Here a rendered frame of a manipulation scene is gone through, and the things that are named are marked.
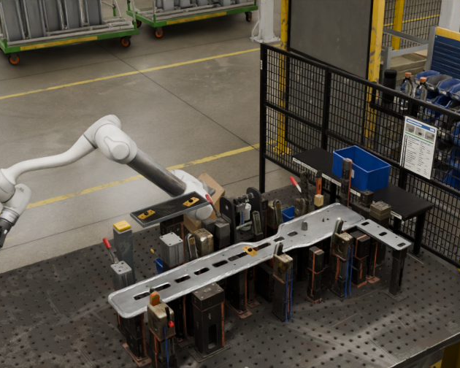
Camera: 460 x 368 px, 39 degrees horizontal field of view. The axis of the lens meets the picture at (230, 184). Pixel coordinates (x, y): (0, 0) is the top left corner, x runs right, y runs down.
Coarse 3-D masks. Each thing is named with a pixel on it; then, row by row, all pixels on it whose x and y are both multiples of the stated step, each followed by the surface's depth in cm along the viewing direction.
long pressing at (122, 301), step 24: (312, 216) 340; (336, 216) 340; (360, 216) 339; (264, 240) 320; (288, 240) 320; (312, 240) 320; (192, 264) 303; (240, 264) 303; (144, 288) 288; (168, 288) 288; (192, 288) 288; (120, 312) 274; (144, 312) 275
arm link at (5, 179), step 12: (84, 144) 327; (60, 156) 326; (72, 156) 328; (12, 168) 316; (24, 168) 318; (36, 168) 321; (48, 168) 325; (0, 180) 312; (12, 180) 316; (0, 192) 314; (12, 192) 320
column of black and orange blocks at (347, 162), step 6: (342, 162) 354; (348, 162) 352; (342, 168) 356; (348, 168) 353; (342, 174) 358; (348, 174) 356; (342, 180) 359; (348, 180) 358; (342, 186) 361; (348, 186) 360; (342, 192) 362; (348, 192) 361; (342, 198) 364; (348, 198) 363; (342, 204) 365; (348, 204) 366
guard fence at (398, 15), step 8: (392, 0) 645; (400, 0) 647; (424, 0) 668; (432, 0) 674; (400, 8) 651; (400, 16) 655; (408, 16) 665; (280, 24) 592; (400, 24) 660; (432, 24) 687; (280, 32) 595; (280, 40) 598; (392, 40) 667
